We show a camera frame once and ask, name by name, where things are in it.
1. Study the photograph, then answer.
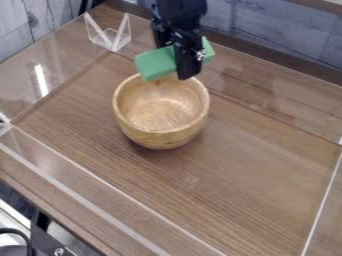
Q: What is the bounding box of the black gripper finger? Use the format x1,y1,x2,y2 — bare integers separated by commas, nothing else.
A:
174,31,206,80
151,23,174,48

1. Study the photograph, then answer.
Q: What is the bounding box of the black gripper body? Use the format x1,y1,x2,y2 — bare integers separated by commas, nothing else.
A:
151,0,207,39

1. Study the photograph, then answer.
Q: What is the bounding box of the green rectangular block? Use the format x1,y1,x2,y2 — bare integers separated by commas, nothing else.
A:
135,36,215,81

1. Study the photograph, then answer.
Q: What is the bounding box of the wooden bowl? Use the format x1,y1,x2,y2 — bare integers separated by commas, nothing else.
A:
112,74,210,150

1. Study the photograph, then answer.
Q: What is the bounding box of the clear acrylic corner bracket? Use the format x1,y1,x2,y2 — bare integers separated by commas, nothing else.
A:
84,12,131,52

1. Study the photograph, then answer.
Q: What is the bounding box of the black table leg bracket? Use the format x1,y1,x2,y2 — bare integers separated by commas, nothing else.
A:
31,211,75,256

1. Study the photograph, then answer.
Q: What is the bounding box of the black cable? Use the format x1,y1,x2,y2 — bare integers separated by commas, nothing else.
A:
0,228,36,256

